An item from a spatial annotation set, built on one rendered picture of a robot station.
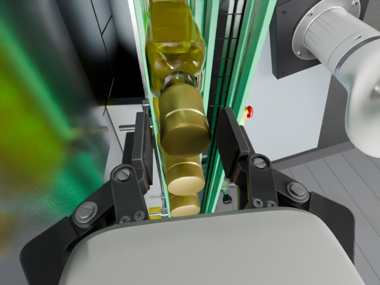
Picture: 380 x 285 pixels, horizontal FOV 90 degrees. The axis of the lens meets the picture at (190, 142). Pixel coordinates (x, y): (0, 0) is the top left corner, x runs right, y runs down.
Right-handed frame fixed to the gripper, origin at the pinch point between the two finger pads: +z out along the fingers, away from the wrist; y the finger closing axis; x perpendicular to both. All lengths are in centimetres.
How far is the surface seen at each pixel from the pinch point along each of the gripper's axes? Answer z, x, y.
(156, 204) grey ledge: 28, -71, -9
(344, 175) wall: 92, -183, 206
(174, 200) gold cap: 1.0, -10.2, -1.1
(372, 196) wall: 62, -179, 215
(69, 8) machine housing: 28.8, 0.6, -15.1
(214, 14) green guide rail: 19.8, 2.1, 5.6
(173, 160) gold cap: 2.1, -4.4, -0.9
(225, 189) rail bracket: 19, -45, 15
